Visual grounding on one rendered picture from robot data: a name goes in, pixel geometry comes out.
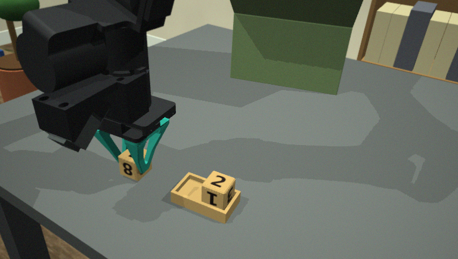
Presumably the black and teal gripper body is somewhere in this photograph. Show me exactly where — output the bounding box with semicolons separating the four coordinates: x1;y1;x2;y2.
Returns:
98;64;176;143

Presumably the tan wooden number cube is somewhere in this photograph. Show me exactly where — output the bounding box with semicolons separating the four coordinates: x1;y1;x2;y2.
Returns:
118;149;152;181
202;171;236;210

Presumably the tan wooden tray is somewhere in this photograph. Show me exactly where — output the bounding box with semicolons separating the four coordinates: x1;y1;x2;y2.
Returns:
171;172;241;224

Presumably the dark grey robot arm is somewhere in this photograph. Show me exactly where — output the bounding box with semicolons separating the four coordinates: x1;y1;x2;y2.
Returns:
16;0;174;152

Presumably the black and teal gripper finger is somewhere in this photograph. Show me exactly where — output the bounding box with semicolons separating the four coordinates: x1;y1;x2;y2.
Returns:
94;130;128;163
124;117;169;174

